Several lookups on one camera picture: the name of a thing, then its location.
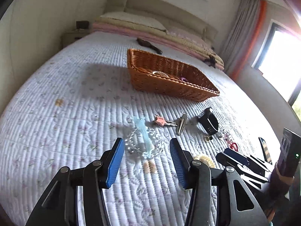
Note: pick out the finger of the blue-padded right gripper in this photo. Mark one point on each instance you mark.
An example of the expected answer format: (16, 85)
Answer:
(257, 165)
(237, 156)

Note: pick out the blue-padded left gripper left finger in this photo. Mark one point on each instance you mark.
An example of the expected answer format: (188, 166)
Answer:
(58, 205)

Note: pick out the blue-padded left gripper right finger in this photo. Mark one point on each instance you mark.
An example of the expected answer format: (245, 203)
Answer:
(236, 205)

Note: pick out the black wristwatch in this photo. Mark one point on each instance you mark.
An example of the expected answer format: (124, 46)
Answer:
(208, 121)

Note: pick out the pink star hair clip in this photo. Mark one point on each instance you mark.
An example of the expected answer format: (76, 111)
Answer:
(163, 122)

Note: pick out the light blue hair clip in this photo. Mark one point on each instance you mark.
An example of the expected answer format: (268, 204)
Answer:
(140, 124)

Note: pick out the striped hair clip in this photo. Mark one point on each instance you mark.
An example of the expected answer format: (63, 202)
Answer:
(265, 150)

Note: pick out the silver snap hair clip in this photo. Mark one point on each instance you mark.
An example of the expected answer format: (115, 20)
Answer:
(181, 124)

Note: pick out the white quilted bedspread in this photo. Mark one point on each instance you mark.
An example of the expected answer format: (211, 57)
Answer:
(74, 107)

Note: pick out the black hair clip on quilts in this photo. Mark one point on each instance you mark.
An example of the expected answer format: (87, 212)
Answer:
(210, 61)

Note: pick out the window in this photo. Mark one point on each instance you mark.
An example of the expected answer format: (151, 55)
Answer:
(279, 63)

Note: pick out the brown wicker basket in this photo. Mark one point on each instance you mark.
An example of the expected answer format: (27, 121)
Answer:
(157, 74)

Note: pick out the pink pillow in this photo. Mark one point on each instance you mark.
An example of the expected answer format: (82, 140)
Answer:
(175, 31)

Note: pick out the grey curtain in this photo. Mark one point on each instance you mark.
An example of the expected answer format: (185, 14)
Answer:
(242, 27)

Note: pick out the orange curtain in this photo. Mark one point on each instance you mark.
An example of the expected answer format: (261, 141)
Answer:
(254, 37)

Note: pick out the dark brown hairbrush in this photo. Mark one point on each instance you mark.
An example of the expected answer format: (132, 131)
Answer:
(147, 44)

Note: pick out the folded beige pink quilts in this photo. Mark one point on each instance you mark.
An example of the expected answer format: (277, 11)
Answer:
(193, 49)

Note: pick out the beige nightstand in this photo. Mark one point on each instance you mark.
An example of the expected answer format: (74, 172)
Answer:
(73, 36)

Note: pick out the white floral pillow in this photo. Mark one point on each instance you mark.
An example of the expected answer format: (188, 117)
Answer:
(135, 19)

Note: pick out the dark box on nightstand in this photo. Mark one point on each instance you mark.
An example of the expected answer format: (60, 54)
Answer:
(82, 25)

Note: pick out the beige upholstered headboard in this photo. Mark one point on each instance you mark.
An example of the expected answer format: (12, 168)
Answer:
(166, 13)

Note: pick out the black camera device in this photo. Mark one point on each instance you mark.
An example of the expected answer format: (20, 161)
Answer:
(290, 153)

